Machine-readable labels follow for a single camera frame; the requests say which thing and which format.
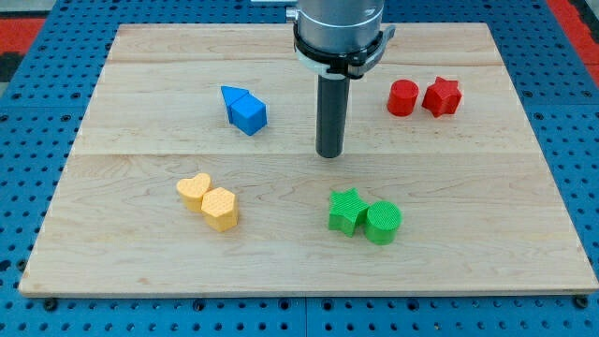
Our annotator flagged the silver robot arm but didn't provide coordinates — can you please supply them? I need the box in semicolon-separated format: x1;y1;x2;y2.
286;0;396;81

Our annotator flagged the yellow heart block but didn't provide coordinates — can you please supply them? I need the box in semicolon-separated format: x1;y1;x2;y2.
176;173;212;212

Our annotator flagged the green star block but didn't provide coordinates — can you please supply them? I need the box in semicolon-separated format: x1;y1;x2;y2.
328;188;370;237

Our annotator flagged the blue cube block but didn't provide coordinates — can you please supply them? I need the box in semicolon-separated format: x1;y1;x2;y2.
231;94;267;136

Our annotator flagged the green cylinder block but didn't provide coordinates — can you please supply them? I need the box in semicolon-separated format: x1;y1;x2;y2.
364;200;402;245

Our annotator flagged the wooden board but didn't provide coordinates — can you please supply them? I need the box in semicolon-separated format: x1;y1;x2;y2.
19;23;598;298

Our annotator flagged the red cylinder block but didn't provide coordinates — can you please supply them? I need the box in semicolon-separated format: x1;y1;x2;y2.
387;80;419;117

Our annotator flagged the red star block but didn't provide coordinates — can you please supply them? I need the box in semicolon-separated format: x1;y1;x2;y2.
421;77;462;118

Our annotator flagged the blue triangle block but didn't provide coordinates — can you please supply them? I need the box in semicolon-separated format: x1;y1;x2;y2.
221;85;249;124

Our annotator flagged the yellow hexagon block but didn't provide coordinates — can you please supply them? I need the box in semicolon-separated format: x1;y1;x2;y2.
201;187;239;232

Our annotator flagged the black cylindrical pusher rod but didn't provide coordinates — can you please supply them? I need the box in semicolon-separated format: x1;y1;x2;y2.
315;76;350;158

